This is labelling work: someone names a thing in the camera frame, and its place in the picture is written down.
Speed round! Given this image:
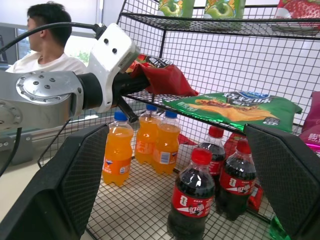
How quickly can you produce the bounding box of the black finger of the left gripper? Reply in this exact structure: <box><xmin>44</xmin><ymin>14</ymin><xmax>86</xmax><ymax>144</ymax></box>
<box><xmin>117</xmin><ymin>96</ymin><xmax>139</xmax><ymax>123</ymax></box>
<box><xmin>134</xmin><ymin>74</ymin><xmax>151</xmax><ymax>94</ymax></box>

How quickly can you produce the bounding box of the green apple juice carton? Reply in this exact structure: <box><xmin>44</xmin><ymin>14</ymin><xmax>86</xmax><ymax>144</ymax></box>
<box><xmin>157</xmin><ymin>0</ymin><xmax>196</xmax><ymax>18</ymax></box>
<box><xmin>203</xmin><ymin>0</ymin><xmax>246</xmax><ymax>20</ymax></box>

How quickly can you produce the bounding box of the cola bottle red label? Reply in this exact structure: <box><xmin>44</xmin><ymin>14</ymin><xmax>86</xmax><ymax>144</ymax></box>
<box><xmin>197</xmin><ymin>125</ymin><xmax>227</xmax><ymax>186</ymax></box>
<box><xmin>166</xmin><ymin>147</ymin><xmax>216</xmax><ymax>240</ymax></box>
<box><xmin>216</xmin><ymin>138</ymin><xmax>257</xmax><ymax>221</ymax></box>

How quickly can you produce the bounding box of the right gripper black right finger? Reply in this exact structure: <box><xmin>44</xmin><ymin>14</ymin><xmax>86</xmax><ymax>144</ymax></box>
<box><xmin>243</xmin><ymin>123</ymin><xmax>320</xmax><ymax>240</ymax></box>

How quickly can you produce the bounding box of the magenta chip bag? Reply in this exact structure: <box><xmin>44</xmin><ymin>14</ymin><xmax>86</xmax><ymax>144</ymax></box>
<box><xmin>298</xmin><ymin>91</ymin><xmax>320</xmax><ymax>153</ymax></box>

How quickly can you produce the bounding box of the green chip bag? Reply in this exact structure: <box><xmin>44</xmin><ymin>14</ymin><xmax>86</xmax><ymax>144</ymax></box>
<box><xmin>162</xmin><ymin>90</ymin><xmax>303</xmax><ymax>133</ymax></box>

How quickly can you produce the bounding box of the strawberry drink carton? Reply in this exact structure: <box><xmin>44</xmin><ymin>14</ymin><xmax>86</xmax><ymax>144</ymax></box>
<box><xmin>274</xmin><ymin>0</ymin><xmax>320</xmax><ymax>20</ymax></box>

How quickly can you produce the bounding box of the red chip bag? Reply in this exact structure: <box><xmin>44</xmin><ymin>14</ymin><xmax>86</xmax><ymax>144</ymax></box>
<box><xmin>126</xmin><ymin>54</ymin><xmax>200</xmax><ymax>97</ymax></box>

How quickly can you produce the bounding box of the black wire shelf rack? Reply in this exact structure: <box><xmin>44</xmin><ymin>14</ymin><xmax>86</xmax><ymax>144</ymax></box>
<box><xmin>37</xmin><ymin>0</ymin><xmax>320</xmax><ymax>240</ymax></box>

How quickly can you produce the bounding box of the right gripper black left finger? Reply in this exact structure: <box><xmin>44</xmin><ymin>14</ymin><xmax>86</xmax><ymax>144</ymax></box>
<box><xmin>0</xmin><ymin>123</ymin><xmax>110</xmax><ymax>240</ymax></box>

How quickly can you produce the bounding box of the grey metal conveyor frame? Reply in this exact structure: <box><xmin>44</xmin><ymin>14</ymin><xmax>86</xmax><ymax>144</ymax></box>
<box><xmin>0</xmin><ymin>119</ymin><xmax>111</xmax><ymax>166</ymax></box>

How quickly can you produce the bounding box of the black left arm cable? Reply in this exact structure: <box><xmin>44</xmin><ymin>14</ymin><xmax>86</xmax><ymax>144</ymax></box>
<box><xmin>0</xmin><ymin>21</ymin><xmax>107</xmax><ymax>55</ymax></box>

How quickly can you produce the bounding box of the thin black hanging cable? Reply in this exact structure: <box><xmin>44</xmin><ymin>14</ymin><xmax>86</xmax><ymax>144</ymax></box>
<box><xmin>0</xmin><ymin>127</ymin><xmax>23</xmax><ymax>177</ymax></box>

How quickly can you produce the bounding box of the green snack packet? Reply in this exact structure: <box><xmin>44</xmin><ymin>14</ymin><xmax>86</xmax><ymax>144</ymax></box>
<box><xmin>268</xmin><ymin>216</ymin><xmax>292</xmax><ymax>240</ymax></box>

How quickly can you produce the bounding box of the orange soda bottle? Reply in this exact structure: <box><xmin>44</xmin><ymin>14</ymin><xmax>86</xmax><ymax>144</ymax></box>
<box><xmin>152</xmin><ymin>110</ymin><xmax>182</xmax><ymax>175</ymax></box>
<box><xmin>102</xmin><ymin>111</ymin><xmax>135</xmax><ymax>187</ymax></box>
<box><xmin>134</xmin><ymin>104</ymin><xmax>161</xmax><ymax>165</ymax></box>

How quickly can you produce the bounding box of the person in white t-shirt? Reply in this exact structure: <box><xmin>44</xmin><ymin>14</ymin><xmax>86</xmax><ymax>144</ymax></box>
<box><xmin>4</xmin><ymin>1</ymin><xmax>87</xmax><ymax>75</ymax></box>

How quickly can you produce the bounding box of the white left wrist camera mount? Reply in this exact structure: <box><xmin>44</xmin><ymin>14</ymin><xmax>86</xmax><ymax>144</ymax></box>
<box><xmin>83</xmin><ymin>23</ymin><xmax>141</xmax><ymax>113</ymax></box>

